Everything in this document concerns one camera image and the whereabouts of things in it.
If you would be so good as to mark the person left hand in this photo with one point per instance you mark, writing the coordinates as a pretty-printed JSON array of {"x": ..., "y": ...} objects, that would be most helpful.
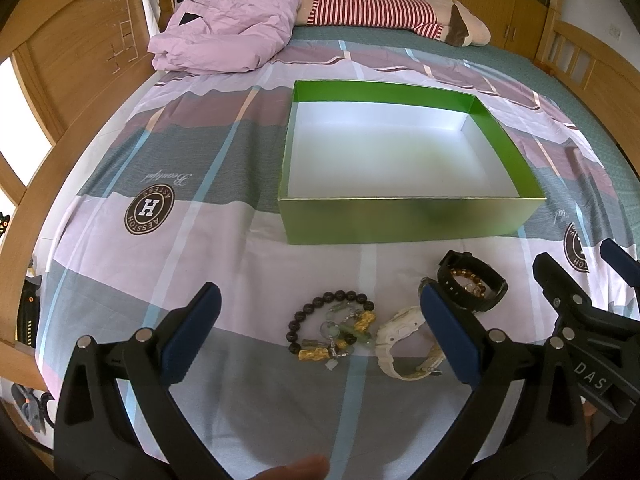
[{"x": 314, "y": 467}]

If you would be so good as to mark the pink quilt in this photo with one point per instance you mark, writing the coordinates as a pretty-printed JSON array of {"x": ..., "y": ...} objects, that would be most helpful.
[{"x": 223, "y": 36}]

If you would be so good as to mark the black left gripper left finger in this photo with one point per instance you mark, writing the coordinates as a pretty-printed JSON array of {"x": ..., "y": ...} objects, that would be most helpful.
[{"x": 94, "y": 438}]

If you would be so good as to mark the striped plush toy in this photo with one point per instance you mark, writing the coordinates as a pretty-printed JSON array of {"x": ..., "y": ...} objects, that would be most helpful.
[{"x": 447, "y": 21}]

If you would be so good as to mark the plaid bed sheet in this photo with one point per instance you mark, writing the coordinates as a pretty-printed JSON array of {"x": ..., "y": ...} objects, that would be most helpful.
[{"x": 187, "y": 194}]

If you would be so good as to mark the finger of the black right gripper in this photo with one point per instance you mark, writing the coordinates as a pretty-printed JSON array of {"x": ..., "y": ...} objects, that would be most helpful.
[
  {"x": 558, "y": 287},
  {"x": 622, "y": 263}
]

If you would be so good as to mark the wooden footboard rail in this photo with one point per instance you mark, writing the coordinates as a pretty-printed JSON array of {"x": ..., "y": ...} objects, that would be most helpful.
[{"x": 605, "y": 82}]

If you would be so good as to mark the white wrist watch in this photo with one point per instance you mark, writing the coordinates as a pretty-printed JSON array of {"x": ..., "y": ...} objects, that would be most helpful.
[{"x": 402, "y": 325}]

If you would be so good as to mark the wooden headboard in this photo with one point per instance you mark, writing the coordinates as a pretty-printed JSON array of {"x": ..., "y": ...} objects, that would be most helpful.
[{"x": 76, "y": 61}]

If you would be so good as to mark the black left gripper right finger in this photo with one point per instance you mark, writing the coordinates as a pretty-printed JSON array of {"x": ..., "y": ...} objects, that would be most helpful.
[{"x": 546, "y": 436}]

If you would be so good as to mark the black wrist watch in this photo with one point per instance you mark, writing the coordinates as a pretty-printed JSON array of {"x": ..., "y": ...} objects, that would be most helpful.
[{"x": 469, "y": 282}]

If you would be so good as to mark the green cardboard box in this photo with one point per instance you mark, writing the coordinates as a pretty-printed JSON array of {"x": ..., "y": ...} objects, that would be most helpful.
[{"x": 374, "y": 162}]

